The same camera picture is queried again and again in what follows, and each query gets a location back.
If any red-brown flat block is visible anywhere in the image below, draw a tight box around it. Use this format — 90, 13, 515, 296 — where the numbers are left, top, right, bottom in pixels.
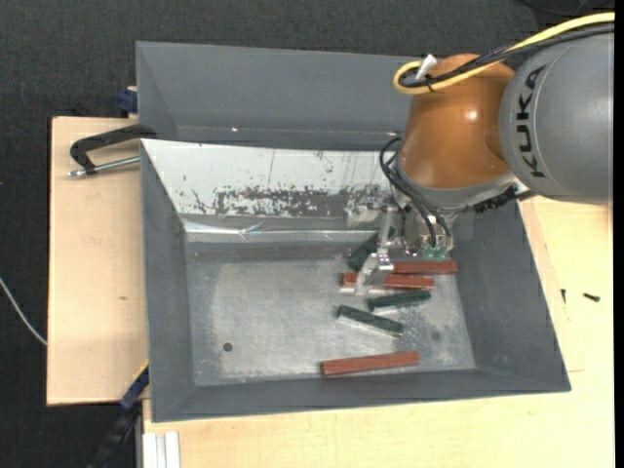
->
339, 271, 436, 295
319, 350, 421, 377
389, 259, 459, 276

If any dark green flat block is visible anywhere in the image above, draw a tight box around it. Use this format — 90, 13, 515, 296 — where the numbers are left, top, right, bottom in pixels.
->
346, 241, 380, 272
366, 289, 433, 312
335, 304, 406, 337

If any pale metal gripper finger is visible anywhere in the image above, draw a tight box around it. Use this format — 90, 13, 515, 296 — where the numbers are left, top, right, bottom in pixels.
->
354, 253, 394, 296

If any grey metal bin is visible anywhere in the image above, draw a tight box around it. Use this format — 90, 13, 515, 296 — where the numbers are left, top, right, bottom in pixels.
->
135, 40, 572, 423

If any pale wood board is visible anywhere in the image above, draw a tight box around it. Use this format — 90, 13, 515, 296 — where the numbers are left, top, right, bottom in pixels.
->
46, 116, 150, 407

